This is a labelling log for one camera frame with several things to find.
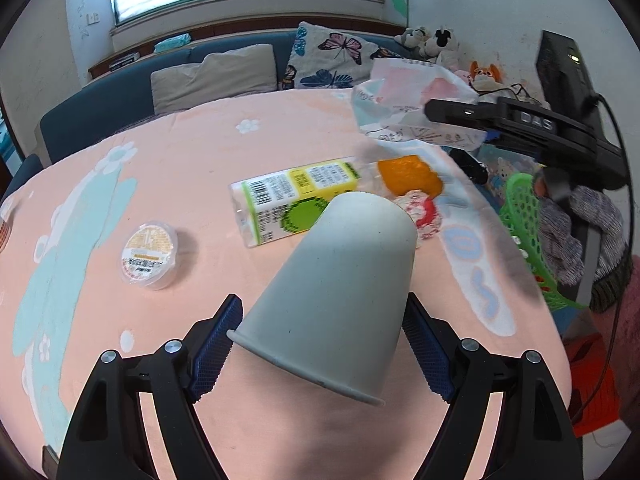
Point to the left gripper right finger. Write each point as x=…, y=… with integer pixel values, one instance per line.
x=534, y=437

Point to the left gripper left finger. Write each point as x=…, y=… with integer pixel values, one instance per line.
x=106, y=438

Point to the red white wrapper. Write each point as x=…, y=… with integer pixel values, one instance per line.
x=423, y=212

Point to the orange peel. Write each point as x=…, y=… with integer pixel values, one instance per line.
x=404, y=174

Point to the small clear jelly cup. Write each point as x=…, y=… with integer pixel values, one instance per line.
x=149, y=256

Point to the white paper cup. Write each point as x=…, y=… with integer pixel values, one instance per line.
x=332, y=314

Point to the yellow green juice box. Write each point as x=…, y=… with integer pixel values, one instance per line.
x=289, y=202

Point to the grey gloved right hand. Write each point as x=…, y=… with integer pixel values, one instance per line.
x=563, y=232

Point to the red plastic stool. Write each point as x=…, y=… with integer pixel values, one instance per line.
x=587, y=357

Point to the green plastic basket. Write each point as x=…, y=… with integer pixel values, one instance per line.
x=520, y=214

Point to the black remote control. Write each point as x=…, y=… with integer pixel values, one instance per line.
x=475, y=170

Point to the orange fox plush toy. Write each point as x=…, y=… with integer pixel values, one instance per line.
x=485, y=78

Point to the cow plush toy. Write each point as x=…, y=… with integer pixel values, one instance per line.
x=442, y=48

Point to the grey plush toy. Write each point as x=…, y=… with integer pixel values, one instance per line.
x=413, y=38

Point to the pink patterned tablecloth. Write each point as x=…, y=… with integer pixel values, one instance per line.
x=64, y=301

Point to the red capped white bottle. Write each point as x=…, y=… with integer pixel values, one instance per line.
x=5, y=222

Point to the butterfly print pillow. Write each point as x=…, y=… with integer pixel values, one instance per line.
x=322, y=58

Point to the beige cushion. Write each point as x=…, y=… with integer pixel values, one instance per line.
x=238, y=72

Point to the teal tissue pack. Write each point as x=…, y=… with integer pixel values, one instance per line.
x=172, y=43

